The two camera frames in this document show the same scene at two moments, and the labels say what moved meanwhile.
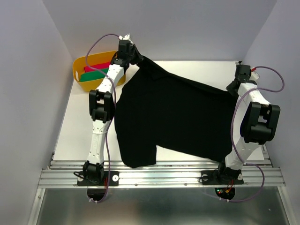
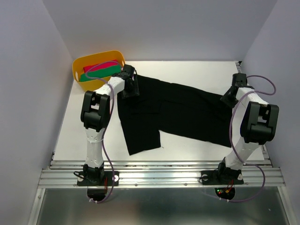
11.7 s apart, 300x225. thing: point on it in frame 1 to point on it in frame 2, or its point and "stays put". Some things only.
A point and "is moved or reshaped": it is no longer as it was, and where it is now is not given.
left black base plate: x=114 y=179 stays put
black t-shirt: x=155 y=107 is moved or reshaped
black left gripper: x=138 y=57 to x=135 y=92
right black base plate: x=223 y=176 stays put
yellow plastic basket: x=79 y=63 stays put
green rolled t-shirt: x=93 y=75 stays put
